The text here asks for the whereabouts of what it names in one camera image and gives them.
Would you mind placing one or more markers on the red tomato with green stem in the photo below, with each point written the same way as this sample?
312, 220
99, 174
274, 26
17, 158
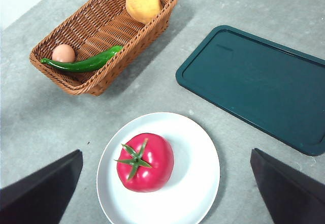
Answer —
155, 168

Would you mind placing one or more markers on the brown egg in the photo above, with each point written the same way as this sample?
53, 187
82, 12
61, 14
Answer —
63, 52

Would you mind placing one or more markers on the dark rectangular tray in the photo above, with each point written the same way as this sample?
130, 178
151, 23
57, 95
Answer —
254, 87

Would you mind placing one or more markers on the green chili pepper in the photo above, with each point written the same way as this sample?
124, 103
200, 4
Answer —
83, 65

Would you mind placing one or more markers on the brown wicker basket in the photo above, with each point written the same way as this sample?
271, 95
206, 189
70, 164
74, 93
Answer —
101, 31

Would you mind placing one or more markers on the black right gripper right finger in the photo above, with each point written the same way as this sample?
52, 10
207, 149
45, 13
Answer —
292, 196

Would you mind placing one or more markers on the yellow-orange round fruit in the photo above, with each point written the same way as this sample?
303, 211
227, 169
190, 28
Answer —
143, 6

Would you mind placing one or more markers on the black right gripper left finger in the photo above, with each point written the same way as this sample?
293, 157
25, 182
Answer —
38, 198

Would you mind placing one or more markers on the round pale plate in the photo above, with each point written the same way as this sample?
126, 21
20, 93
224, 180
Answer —
193, 158

